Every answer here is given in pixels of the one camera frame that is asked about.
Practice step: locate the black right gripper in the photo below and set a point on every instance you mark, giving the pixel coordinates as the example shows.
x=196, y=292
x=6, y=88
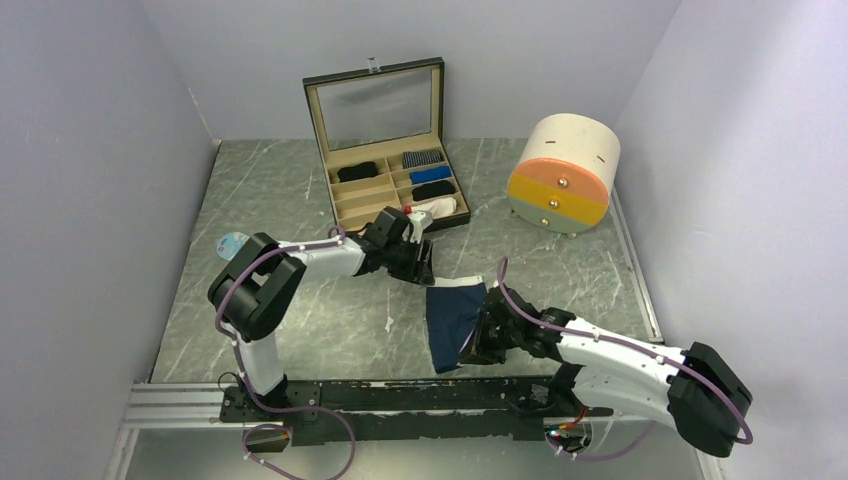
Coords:
x=477, y=350

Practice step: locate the white rolled cloth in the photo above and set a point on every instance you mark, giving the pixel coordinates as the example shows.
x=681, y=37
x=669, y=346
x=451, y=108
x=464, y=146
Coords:
x=438, y=208

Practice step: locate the navy white underwear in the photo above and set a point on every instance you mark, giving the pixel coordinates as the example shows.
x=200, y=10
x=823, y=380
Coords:
x=451, y=311

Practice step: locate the striped rolled cloth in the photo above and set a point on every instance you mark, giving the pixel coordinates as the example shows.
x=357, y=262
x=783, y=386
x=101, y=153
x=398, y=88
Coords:
x=413, y=159

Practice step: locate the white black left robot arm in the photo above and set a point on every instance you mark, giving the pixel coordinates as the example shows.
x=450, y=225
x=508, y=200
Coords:
x=253, y=292

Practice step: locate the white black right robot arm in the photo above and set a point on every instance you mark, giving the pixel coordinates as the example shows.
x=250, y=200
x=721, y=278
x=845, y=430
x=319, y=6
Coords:
x=691, y=390

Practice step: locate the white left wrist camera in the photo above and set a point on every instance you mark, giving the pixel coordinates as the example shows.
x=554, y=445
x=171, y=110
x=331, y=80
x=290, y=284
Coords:
x=419, y=221

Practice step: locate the blue rolled cloth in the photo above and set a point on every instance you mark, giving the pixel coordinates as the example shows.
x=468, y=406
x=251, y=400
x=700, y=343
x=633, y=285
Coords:
x=429, y=175

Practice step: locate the round cream drawer cabinet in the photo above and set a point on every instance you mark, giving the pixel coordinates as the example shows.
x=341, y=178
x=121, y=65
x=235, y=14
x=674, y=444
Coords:
x=564, y=178

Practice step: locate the black beige organizer box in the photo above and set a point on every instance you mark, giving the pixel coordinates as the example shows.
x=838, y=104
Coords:
x=376, y=114

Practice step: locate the black rolled cloth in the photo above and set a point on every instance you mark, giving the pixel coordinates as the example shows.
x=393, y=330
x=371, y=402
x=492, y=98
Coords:
x=432, y=190

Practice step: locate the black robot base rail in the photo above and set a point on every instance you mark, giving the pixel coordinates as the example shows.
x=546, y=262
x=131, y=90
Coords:
x=424, y=411

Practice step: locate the black underwear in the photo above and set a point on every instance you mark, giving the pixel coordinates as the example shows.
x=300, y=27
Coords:
x=364, y=170

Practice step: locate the blue packaged item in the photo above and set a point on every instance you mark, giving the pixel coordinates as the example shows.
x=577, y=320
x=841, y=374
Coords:
x=230, y=244

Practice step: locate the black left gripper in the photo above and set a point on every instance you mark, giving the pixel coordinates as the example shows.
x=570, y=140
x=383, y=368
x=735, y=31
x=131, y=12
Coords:
x=417, y=271

